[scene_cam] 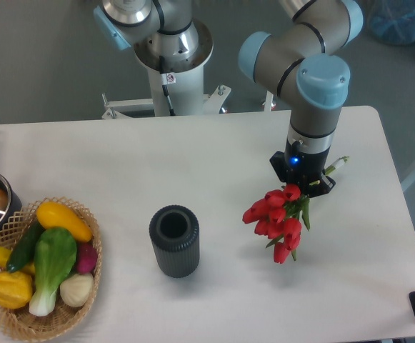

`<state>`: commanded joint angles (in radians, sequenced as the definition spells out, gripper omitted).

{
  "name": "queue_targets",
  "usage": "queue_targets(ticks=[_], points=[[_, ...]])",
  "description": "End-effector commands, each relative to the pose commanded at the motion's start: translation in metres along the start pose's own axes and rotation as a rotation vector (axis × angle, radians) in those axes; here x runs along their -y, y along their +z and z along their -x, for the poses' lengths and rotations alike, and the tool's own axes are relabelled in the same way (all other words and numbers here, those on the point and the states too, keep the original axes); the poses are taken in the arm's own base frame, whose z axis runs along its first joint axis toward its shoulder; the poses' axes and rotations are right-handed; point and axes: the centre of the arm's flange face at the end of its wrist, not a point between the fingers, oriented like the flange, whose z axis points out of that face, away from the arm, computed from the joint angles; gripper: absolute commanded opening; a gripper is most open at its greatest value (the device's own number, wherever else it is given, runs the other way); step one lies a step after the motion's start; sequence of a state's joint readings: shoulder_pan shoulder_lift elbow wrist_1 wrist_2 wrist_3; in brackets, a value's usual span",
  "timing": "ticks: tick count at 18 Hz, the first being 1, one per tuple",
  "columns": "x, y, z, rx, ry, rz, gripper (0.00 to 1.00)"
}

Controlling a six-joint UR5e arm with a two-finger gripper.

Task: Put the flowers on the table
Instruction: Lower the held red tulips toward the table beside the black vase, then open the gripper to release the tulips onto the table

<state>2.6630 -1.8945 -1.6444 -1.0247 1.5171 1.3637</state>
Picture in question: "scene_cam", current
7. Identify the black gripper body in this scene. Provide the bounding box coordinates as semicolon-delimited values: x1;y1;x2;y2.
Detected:
270;142;336;198

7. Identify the red tulip bouquet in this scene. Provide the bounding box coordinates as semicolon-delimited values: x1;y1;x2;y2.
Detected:
241;155;351;264

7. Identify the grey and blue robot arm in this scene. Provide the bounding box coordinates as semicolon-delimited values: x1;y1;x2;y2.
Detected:
94;1;363;197

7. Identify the dark grey ribbed vase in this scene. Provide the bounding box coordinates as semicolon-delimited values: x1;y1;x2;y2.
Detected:
149;205;200;278

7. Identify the blue plastic bag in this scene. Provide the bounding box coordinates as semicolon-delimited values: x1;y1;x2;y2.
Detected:
366;1;415;46

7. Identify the red radish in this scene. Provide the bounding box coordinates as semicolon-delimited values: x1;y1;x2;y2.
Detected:
75;243;98;274

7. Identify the yellow squash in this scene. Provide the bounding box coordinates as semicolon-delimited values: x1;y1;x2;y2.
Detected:
36;202;93;243

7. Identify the white garlic bulb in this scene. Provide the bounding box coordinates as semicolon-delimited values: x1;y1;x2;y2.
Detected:
60;273;94;307

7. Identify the green bok choy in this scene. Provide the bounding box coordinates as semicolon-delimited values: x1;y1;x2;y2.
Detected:
29;227;77;317

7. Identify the dark green cucumber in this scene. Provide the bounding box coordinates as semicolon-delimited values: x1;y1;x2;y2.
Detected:
6;220;45;273

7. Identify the small yellow gourd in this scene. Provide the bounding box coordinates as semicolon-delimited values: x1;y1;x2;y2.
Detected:
0;247;35;276

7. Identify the yellow bell pepper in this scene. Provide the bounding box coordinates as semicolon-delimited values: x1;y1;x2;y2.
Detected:
0;272;33;309

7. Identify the woven wicker basket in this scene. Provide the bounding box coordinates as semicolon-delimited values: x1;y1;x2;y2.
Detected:
0;197;102;342

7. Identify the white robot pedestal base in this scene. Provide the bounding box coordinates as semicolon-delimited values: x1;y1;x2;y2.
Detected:
102;19;231;119

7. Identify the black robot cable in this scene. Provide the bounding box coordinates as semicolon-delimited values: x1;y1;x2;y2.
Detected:
158;55;176;117

